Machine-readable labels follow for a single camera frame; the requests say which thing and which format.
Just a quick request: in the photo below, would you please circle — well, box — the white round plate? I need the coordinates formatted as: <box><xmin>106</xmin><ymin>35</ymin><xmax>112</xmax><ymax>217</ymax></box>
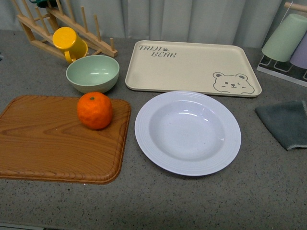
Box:
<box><xmin>135</xmin><ymin>91</ymin><xmax>241</xmax><ymax>176</ymax></box>

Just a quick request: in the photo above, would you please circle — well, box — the green bowl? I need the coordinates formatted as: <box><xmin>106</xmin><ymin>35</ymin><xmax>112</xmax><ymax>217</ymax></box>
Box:
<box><xmin>66</xmin><ymin>55</ymin><xmax>120</xmax><ymax>93</ymax></box>

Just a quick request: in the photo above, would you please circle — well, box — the brown wooden tray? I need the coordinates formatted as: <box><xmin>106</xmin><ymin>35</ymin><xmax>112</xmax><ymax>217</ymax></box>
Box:
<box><xmin>0</xmin><ymin>95</ymin><xmax>131</xmax><ymax>184</ymax></box>

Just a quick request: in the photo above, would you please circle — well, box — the dark green object on rack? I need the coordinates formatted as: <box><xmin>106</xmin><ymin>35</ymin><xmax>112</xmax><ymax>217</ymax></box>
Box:
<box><xmin>29</xmin><ymin>0</ymin><xmax>57</xmax><ymax>8</ymax></box>

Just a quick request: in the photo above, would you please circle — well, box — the orange fruit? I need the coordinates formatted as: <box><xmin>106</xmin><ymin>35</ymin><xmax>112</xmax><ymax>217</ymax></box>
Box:
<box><xmin>77</xmin><ymin>92</ymin><xmax>113</xmax><ymax>129</ymax></box>

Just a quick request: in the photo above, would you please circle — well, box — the green cup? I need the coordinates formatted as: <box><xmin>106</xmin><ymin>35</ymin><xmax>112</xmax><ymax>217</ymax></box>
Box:
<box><xmin>262</xmin><ymin>13</ymin><xmax>307</xmax><ymax>62</ymax></box>

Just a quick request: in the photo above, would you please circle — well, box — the beige bear tray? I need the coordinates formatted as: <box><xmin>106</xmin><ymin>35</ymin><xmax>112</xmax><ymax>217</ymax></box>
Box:
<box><xmin>125</xmin><ymin>40</ymin><xmax>262</xmax><ymax>97</ymax></box>

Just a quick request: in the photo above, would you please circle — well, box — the purple cup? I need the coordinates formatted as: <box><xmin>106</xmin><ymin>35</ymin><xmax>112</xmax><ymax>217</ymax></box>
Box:
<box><xmin>289</xmin><ymin>34</ymin><xmax>307</xmax><ymax>69</ymax></box>

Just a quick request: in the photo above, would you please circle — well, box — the grey cloth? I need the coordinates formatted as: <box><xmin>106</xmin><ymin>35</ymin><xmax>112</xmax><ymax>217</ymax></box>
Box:
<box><xmin>255</xmin><ymin>101</ymin><xmax>307</xmax><ymax>150</ymax></box>

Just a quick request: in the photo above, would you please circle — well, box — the wooden dish rack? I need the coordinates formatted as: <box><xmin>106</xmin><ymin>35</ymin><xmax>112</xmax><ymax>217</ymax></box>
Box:
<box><xmin>12</xmin><ymin>0</ymin><xmax>118</xmax><ymax>60</ymax></box>

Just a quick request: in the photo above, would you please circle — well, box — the yellow mug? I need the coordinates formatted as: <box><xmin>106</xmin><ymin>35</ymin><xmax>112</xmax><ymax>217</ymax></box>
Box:
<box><xmin>52</xmin><ymin>27</ymin><xmax>88</xmax><ymax>64</ymax></box>

